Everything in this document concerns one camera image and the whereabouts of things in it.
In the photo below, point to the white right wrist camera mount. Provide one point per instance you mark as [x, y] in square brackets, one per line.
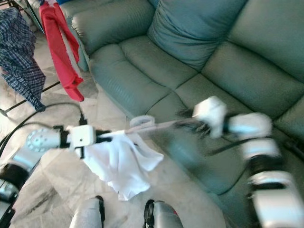
[211, 115]

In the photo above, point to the white shirt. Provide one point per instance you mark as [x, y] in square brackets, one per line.
[121, 164]

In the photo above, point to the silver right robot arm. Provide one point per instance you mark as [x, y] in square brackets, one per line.
[261, 152]

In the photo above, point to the red shirt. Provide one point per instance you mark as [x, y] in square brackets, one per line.
[61, 52]

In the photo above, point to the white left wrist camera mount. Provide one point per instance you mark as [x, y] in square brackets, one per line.
[80, 137]

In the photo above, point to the green sofa cushion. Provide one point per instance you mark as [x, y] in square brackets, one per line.
[194, 31]

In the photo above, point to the green leather sofa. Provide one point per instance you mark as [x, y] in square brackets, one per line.
[133, 71]

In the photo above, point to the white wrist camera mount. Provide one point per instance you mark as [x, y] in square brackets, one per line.
[211, 115]
[80, 137]

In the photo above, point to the blue plaid shirt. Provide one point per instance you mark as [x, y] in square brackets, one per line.
[19, 52]

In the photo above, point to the silver right robot leg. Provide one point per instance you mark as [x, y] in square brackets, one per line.
[164, 217]

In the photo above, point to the silver left robot leg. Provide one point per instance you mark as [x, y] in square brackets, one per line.
[86, 216]

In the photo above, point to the silver robot leg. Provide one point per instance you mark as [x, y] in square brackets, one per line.
[164, 217]
[86, 216]

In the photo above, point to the black clothes drying rack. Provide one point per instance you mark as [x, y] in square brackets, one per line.
[23, 102]

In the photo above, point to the pale pink plastic hanger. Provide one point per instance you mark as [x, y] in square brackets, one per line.
[164, 125]

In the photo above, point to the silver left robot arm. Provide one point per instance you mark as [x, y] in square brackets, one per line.
[28, 152]

